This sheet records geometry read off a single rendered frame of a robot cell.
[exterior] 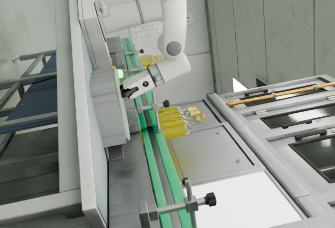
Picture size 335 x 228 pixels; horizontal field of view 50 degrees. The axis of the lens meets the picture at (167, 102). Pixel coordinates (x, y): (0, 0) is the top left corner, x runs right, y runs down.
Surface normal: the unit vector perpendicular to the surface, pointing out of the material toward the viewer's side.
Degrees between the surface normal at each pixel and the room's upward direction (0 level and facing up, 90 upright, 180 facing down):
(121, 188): 90
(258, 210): 90
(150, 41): 90
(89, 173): 90
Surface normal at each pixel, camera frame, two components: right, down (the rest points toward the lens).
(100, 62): 0.21, 0.75
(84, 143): -0.04, -0.63
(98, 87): 0.15, 0.33
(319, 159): -0.14, -0.93
